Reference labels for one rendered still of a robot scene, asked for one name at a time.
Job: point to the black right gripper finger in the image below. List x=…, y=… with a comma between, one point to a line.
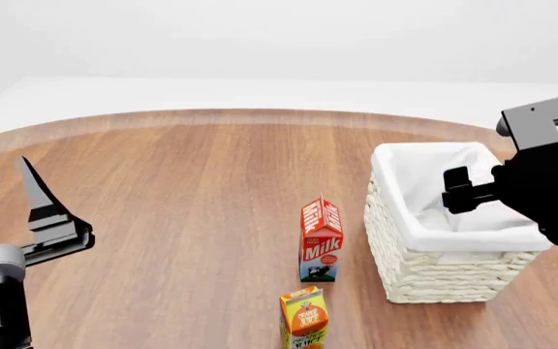
x=463, y=201
x=458, y=179

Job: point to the white wicker basket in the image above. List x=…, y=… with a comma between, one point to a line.
x=434, y=276

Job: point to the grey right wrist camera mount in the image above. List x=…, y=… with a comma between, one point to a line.
x=536, y=125

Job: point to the white cloth basket liner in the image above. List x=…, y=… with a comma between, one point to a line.
x=410, y=174

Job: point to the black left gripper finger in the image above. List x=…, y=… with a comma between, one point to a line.
x=41, y=203

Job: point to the orange juice carton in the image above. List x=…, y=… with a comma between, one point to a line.
x=305, y=320

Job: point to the red milk carton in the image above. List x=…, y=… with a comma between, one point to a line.
x=321, y=251

